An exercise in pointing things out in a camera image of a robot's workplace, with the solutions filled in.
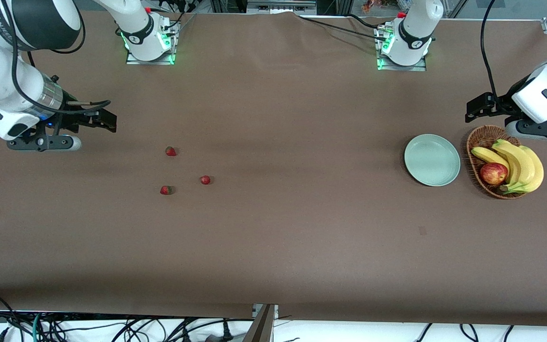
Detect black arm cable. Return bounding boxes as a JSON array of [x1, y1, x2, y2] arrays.
[[480, 0, 500, 103], [11, 0, 112, 114]]

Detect aluminium frame rail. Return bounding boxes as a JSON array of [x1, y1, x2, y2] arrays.
[[246, 0, 318, 15]]

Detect table cover sheet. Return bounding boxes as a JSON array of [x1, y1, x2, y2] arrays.
[[0, 10, 547, 328]]

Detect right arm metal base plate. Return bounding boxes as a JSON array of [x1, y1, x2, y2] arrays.
[[125, 19, 181, 66]]

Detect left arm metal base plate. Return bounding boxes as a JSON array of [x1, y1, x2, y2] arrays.
[[375, 24, 428, 72]]

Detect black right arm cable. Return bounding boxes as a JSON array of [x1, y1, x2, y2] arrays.
[[11, 0, 112, 114]]

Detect brown wicker basket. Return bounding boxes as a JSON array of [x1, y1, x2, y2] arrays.
[[466, 125, 533, 200]]

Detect tangled black floor cables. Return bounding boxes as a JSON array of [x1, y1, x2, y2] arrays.
[[41, 314, 255, 342]]

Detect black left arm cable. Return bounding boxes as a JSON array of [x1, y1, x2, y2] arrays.
[[480, 0, 500, 103]]

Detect pale green round plate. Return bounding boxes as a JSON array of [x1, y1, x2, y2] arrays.
[[404, 134, 461, 187]]

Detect red apple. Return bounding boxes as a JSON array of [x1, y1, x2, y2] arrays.
[[480, 162, 509, 186]]

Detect aluminium frame post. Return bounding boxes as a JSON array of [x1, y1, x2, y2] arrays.
[[243, 303, 280, 342]]

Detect black power cable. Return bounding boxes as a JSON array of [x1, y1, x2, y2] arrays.
[[347, 13, 381, 29], [297, 16, 388, 41]]

